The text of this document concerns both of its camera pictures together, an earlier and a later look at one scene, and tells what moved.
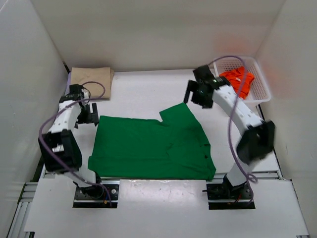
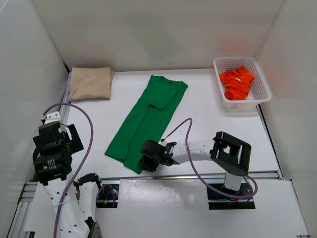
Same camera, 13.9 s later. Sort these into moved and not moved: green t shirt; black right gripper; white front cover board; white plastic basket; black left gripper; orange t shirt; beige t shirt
Moved: black right gripper; green t shirt; black left gripper
Not moved: beige t shirt; orange t shirt; white plastic basket; white front cover board
